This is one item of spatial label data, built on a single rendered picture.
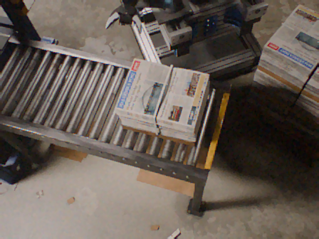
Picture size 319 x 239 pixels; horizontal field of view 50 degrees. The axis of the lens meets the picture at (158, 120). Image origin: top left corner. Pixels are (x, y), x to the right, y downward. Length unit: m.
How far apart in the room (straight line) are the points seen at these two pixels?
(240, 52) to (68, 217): 1.73
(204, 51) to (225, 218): 1.25
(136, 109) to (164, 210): 1.06
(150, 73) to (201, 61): 1.09
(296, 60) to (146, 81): 0.83
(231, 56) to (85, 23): 1.39
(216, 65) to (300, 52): 0.79
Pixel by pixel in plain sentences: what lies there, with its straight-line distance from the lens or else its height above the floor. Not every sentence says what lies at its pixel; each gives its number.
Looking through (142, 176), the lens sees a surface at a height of 0.00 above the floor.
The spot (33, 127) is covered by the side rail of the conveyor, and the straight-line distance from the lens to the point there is 1.89.
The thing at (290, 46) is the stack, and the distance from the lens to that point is 2.02.
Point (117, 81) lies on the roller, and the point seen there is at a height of 0.80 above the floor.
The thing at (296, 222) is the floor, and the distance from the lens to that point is 2.50.
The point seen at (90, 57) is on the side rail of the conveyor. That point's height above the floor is 0.80.
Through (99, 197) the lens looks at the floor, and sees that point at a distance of 2.49.
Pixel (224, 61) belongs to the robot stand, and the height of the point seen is 0.23.
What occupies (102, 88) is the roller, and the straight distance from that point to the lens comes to 1.88.
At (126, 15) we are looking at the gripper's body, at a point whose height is 1.24.
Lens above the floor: 2.36
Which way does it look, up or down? 64 degrees down
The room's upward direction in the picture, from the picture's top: 9 degrees counter-clockwise
